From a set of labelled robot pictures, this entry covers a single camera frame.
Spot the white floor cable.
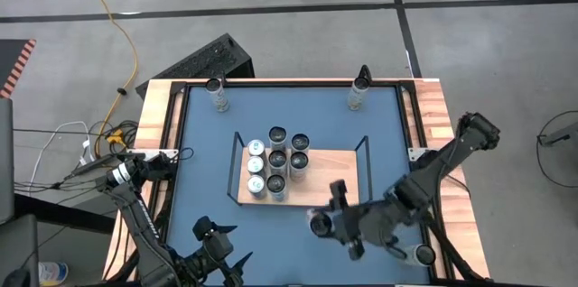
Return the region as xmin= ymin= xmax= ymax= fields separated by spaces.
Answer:
xmin=27 ymin=119 xmax=91 ymax=181

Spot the white Celsius can yellow band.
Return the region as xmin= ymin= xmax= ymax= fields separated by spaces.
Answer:
xmin=398 ymin=243 xmax=437 ymax=268

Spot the white Celsius Peach Vibe can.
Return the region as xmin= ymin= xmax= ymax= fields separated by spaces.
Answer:
xmin=290 ymin=133 xmax=312 ymax=155

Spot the yellow extension cable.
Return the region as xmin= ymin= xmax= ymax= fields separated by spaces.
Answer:
xmin=70 ymin=0 xmax=139 ymax=147

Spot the black power strip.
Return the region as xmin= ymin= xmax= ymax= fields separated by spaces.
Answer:
xmin=62 ymin=154 xmax=126 ymax=182

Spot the black floor beam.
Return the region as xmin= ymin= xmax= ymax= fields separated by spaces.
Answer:
xmin=13 ymin=192 xmax=117 ymax=235

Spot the grey cabinet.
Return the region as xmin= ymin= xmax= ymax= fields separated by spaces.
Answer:
xmin=0 ymin=97 xmax=15 ymax=226

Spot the wooden shelf with black frame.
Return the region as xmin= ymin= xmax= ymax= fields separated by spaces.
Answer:
xmin=225 ymin=131 xmax=374 ymax=210

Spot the blue silver Red Bull can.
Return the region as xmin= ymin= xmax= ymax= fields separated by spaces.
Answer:
xmin=246 ymin=173 xmax=268 ymax=200
xmin=246 ymin=138 xmax=266 ymax=157
xmin=246 ymin=155 xmax=266 ymax=175

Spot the thin black floor cable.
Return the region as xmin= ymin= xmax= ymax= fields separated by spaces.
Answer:
xmin=12 ymin=127 xmax=109 ymax=135

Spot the white Celsius Arctic Vibe can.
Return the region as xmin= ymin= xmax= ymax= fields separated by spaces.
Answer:
xmin=265 ymin=173 xmax=289 ymax=202
xmin=268 ymin=150 xmax=290 ymax=176
xmin=268 ymin=125 xmax=290 ymax=152

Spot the black orange striped floor mat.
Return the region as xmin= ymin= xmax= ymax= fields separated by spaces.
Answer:
xmin=0 ymin=38 xmax=38 ymax=100

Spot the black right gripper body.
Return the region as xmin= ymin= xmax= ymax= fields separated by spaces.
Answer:
xmin=330 ymin=180 xmax=398 ymax=261

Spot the white blue yellow container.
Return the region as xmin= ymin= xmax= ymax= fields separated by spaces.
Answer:
xmin=37 ymin=260 xmax=70 ymax=287

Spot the black cable ring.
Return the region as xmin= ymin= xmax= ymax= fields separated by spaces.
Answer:
xmin=536 ymin=109 xmax=578 ymax=189

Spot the black wheel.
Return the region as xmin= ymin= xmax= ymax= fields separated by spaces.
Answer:
xmin=1 ymin=267 xmax=32 ymax=287

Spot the grey stand leg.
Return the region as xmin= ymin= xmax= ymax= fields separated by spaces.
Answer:
xmin=536 ymin=120 xmax=578 ymax=147

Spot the blue table mat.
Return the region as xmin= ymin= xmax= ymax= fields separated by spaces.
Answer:
xmin=160 ymin=86 xmax=433 ymax=286

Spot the black pointed bracket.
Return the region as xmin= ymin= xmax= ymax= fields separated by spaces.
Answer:
xmin=356 ymin=64 xmax=375 ymax=86

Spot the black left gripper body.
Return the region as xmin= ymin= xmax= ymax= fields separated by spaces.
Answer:
xmin=184 ymin=216 xmax=236 ymax=286

